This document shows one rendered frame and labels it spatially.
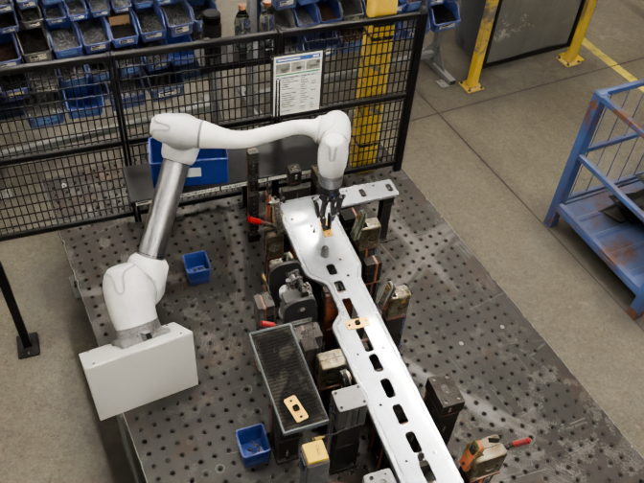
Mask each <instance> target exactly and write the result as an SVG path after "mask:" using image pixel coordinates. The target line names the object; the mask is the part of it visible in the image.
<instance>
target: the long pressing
mask: <svg viewBox="0 0 644 483"><path fill-rule="evenodd" d="M317 196H318V195H310V196H305V197H300V198H295V199H290V200H286V203H283V202H280V203H279V206H280V209H281V211H282V213H283V226H284V229H285V230H286V235H287V238H288V240H289V243H290V245H291V247H292V250H293V252H294V254H295V256H296V259H297V261H298V262H299V264H300V266H301V269H302V271H303V274H304V276H305V277H306V278H307V279H309V280H311V281H314V282H315V283H318V284H320V285H323V286H325V287H326V288H327V289H328V292H329V294H330V295H331V297H332V299H333V303H334V305H335V307H336V309H337V312H338V316H337V317H336V319H335V321H334V322H333V325H332V332H333V336H334V338H335V341H336V343H337V345H338V347H339V349H341V350H342V352H343V355H344V356H345V358H346V360H347V367H348V369H349V371H350V374H351V376H352V378H353V380H354V383H355V384H360V385H361V387H362V390H363V392H364V394H365V396H366V399H367V401H368V407H367V412H368V415H369V417H370V419H371V421H372V424H373V426H374V428H375V431H376V433H377V434H378V436H379V440H380V442H381V444H382V447H383V449H384V451H385V453H386V456H387V458H388V460H389V463H390V465H391V467H392V469H393V472H394V474H395V475H396V477H397V480H398V482H399V483H427V482H426V479H425V477H424V475H423V472H422V470H421V468H420V466H419V463H420V462H424V461H427V463H428V464H429V466H430V468H431V470H432V472H433V474H434V476H435V478H436V481H435V482H433V483H465V482H464V480H463V478H462V476H461V474H460V472H459V470H458V469H457V467H456V465H455V463H454V461H453V459H452V457H451V455H450V453H449V451H448V449H447V447H446V445H445V443H444V441H443V439H442V437H441V435H440V433H439V431H438V429H437V427H436V425H435V424H434V422H433V420H432V418H431V416H430V414H429V412H428V410H427V408H426V405H425V403H424V401H423V399H422V397H421V395H420V393H419V391H418V389H417V387H416V385H415V383H414V381H413V379H412V378H411V376H410V374H409V372H408V370H407V368H406V366H405V364H404V362H403V359H402V357H401V355H400V353H399V351H398V349H397V347H396V345H395V343H394V341H393V339H392V337H391V335H390V333H389V332H388V330H387V328H386V326H385V324H384V322H383V320H382V318H381V316H380V313H379V311H378V309H377V307H376V305H375V303H374V301H373V299H372V297H371V295H370V293H369V291H368V289H367V287H366V286H365V285H364V283H363V281H362V278H361V262H360V260H359V258H358V256H357V253H356V252H355V250H354V248H353V246H352V244H351V242H350V240H349V238H348V236H347V234H346V232H345V230H344V229H343V227H342V225H341V223H340V221H339V219H338V217H337V215H335V218H334V221H333V222H332V230H333V236H331V237H327V238H326V237H325V236H324V234H323V232H322V230H321V228H320V226H319V224H318V222H320V218H317V216H316V214H315V210H314V203H313V201H312V199H311V198H312V197H317ZM291 219H293V220H291ZM311 225H312V226H313V227H311ZM313 228H315V233H313V232H312V231H313ZM325 244H326V245H327V246H329V248H330V254H329V257H328V258H323V257H321V248H322V246H323V245H325ZM339 259H341V260H339ZM327 265H333V266H334V268H335V270H336V272H337V273H336V274H335V275H331V274H330V273H329V271H328V269H327ZM347 275H349V276H347ZM335 282H342V284H343V286H344V288H345V290H346V291H345V292H341V293H339V292H338V291H337V289H336V287H335V285H334V283H335ZM347 298H348V299H350V300H351V302H352V304H353V306H354V308H355V311H356V314H357V316H358V318H361V317H365V316H366V317H367V318H368V320H369V322H370V325H369V326H366V327H361V328H363V329H364V330H365V332H366V334H367V336H368V338H369V340H370V342H371V344H372V346H373V348H374V350H373V351H371V352H366V351H365V349H364V347H363V345H362V343H361V341H360V338H359V336H358V334H357V331H356V329H353V330H348V329H347V327H346V325H345V321H349V320H351V318H350V316H349V314H348V312H347V311H346V308H345V306H344V304H343V302H342V300H343V299H347ZM382 347H384V349H382ZM357 354H358V355H357ZM370 355H377V357H378V359H379V362H380V364H381V366H382V368H383V371H381V372H376V371H375V370H374V367H373V365H372V363H371V361H370V359H369V356H370ZM385 379H388V380H389V382H390V384H391V386H392V388H393V390H394V392H395V395H396V396H395V397H393V398H388V397H387V396H386V394H385V392H384V390H383V388H382V386H381V383H380V381H381V380H385ZM380 404H382V406H380ZM398 404H399V405H400V406H401V407H402V410H403V412H404V414H405V417H406V419H407V421H408V423H407V424H405V425H401V424H400V423H399V421H398V419H397V417H396V415H395V412H394V410H393V408H392V407H393V406H394V405H398ZM408 432H413V433H414V434H415V436H416V439H417V441H418V443H419V445H420V447H421V449H422V452H423V453H424V454H425V459H424V460H421V461H419V460H418V458H417V454H418V453H419V452H418V453H414V452H413V451H412V449H411V447H410V445H409V443H408V441H407V439H406V437H405V434H406V433H408ZM433 451H435V452H436V453H433ZM405 460H407V462H405Z"/></svg>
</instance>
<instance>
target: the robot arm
mask: <svg viewBox="0 0 644 483"><path fill-rule="evenodd" d="M149 133H150V134H151V136H152V137H153V138H154V139H156V140H157V141H159V142H161V143H162V149H161V153H162V157H164V158H163V162H162V165H161V169H160V173H159V175H158V179H157V182H156V186H155V190H154V193H153V197H152V201H151V204H150V207H149V213H148V217H147V221H146V224H145V228H144V232H143V235H142V239H141V241H140V245H139V249H138V252H135V253H134V254H132V255H131V256H130V257H129V258H128V261H127V263H124V264H118V265H115V266H112V267H111V268H109V269H108V270H107V271H106V273H105V275H104V276H103V297H104V300H105V303H106V307H107V310H108V313H109V316H110V318H111V321H112V323H113V325H114V328H115V331H116V335H117V339H116V340H114V341H112V342H111V345H112V346H117V347H120V348H122V350H123V349H126V348H129V347H131V346H134V345H136V344H139V343H142V342H145V341H147V340H150V339H153V338H156V337H157V336H160V335H163V334H168V333H170V332H171V331H172V330H171V328H164V327H162V326H161V324H160V322H159V319H158V317H157V313H156V308H155V305H156V304H157V303H158V302H159V301H160V300H161V298H162V297H163V295H164V292H165V287H166V280H167V274H168V269H169V266H168V264H167V262H166V260H165V259H164V256H165V253H166V249H167V246H168V242H169V238H170V235H171V231H172V229H173V222H174V219H175V215H176V212H177V208H178V204H179V201H180V198H181V195H182V191H183V187H184V184H185V180H186V176H187V173H188V169H189V167H190V165H193V164H194V162H195V161H196V158H197V155H198V153H199V150H200V149H231V150H234V149H246V148H252V147H256V146H259V145H262V144H265V143H268V142H272V141H275V140H278V139H282V138H285V137H289V136H291V135H307V136H309V137H310V138H312V139H313V141H314V142H315V143H316V144H318V145H319V148H318V168H319V172H318V173H319V175H318V182H319V184H320V188H319V194H318V196H317V197H312V198H311V199H312V201H313V203H314V210H315V214H316V216H317V218H318V219H320V222H321V227H322V229H323V231H326V221H327V218H326V216H325V214H326V209H327V206H328V203H329V202H330V212H329V213H328V221H327V225H328V226H329V229H330V230H332V222H333V221H334V218H335V215H336V214H339V213H340V210H341V206H342V203H343V199H344V198H345V197H346V195H345V193H344V191H342V192H340V186H341V185H342V181H343V174H344V170H345V168H346V164H347V160H348V146H349V143H350V139H351V124H350V120H349V118H348V116H347V115H346V114H345V113H344V112H342V111H339V110H334V111H331V112H329V113H328V114H326V115H324V116H319V117H318V118H316V119H313V120H292V121H287V122H283V123H279V124H275V125H271V126H264V127H259V128H255V129H251V130H245V131H236V130H230V129H227V128H224V127H221V126H216V125H213V124H211V123H208V122H206V121H202V120H199V119H196V118H195V117H193V116H192V115H189V114H186V113H173V114H170V113H164V114H159V115H155V116H154V117H153V118H152V119H151V123H150V130H149ZM319 199H321V200H322V204H321V209H320V211H319V204H318V203H319ZM336 199H337V202H336V205H335V200H336Z"/></svg>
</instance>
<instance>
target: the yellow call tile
mask: <svg viewBox="0 0 644 483"><path fill-rule="evenodd" d="M302 449H303V452H304V453H305V456H306V459H307V462H308V464H309V465H311V464H315V463H318V462H321V461H324V460H328V459H329V456H328V453H327V452H326V449H325V446H324V444H323V441H322V440H318V441H314V442H311V443H308V444H304V445H302Z"/></svg>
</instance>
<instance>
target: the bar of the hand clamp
mask: <svg viewBox="0 0 644 483"><path fill-rule="evenodd" d="M270 200H271V201H269V203H267V205H268V206H269V205H270V206H272V210H273V215H274V219H275V224H277V228H278V230H279V229H282V228H284V226H283V221H282V216H281V211H280V206H279V203H280V202H283V203H286V199H285V197H284V196H281V199H279V198H277V197H276V196H272V197H271V198H270Z"/></svg>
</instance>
